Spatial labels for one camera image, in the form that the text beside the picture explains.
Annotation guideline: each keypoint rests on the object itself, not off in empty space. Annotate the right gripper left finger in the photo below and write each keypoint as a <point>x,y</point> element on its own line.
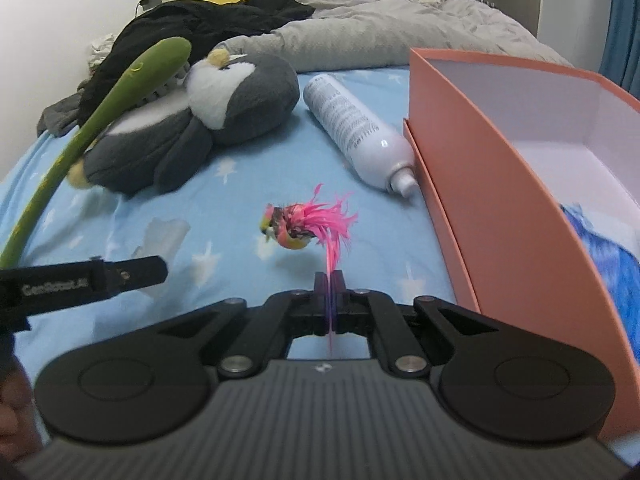
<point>271,328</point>

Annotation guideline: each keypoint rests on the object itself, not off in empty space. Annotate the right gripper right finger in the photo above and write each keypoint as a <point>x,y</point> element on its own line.
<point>376,317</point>

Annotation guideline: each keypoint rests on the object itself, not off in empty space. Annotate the pink feather bird toy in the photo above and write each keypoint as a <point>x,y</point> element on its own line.
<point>295,225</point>

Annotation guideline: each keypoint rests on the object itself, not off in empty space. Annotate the blue tissue pack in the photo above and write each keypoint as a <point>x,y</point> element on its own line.
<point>613,247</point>

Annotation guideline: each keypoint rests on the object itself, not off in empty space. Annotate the person's left hand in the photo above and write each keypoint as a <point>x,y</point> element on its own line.
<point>19,434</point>

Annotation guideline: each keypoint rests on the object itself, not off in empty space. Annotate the blue star bedsheet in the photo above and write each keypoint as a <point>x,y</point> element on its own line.
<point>394,248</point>

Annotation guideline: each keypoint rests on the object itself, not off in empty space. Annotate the small clear plastic packet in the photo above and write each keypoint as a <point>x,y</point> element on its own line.
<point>162,239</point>

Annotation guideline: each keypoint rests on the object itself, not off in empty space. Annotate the white spray bottle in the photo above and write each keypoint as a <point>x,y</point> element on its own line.
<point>380,156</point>

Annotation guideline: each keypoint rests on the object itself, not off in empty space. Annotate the dark grey garment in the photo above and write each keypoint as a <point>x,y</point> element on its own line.
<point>61,117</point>

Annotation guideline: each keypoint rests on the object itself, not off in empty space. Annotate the orange cardboard box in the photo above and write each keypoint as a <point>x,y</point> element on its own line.
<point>504,146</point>

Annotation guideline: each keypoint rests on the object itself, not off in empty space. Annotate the grey penguin plush toy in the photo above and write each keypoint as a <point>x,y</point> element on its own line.
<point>223,101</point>

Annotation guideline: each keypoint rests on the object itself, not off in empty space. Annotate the green plush back scratcher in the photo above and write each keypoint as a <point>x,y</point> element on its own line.
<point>152,69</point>

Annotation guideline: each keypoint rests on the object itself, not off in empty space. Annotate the grey duvet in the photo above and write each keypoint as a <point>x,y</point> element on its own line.
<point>354,34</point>

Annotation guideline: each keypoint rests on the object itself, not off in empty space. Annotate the black clothing pile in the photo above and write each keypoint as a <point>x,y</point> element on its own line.
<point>203,23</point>

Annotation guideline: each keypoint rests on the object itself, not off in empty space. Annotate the blue curtain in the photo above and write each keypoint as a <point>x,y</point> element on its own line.
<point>620,59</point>

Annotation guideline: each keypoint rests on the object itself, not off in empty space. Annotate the wall power socket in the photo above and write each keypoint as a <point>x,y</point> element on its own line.
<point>149,4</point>

